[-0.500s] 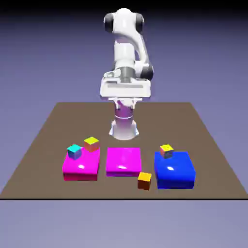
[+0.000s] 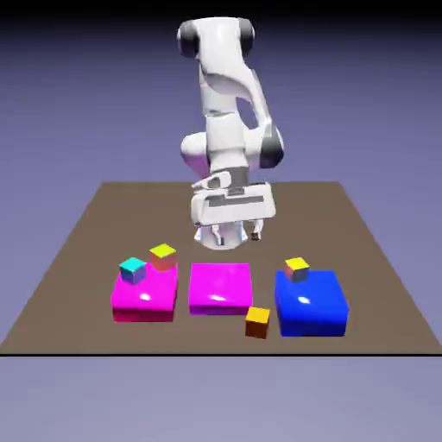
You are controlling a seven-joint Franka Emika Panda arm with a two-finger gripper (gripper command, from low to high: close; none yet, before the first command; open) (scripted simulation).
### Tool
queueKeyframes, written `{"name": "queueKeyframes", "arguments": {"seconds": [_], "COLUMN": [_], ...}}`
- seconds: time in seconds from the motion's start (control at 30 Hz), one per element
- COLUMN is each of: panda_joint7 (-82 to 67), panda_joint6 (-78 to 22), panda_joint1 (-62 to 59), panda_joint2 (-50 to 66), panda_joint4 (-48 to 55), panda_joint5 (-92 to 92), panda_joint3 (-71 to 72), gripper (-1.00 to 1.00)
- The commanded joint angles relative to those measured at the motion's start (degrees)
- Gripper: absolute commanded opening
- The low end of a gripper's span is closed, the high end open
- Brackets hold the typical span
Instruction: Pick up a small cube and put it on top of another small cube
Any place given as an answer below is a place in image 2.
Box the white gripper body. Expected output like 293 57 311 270
190 181 277 228

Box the small cyan cube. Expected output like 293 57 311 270
118 256 147 286

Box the large blue box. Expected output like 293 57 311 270
274 269 350 338

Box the small yellow cube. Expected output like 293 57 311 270
284 256 311 284
148 243 178 273

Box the large flat magenta box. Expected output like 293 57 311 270
188 262 254 317

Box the small orange cube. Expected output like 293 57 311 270
244 306 271 340

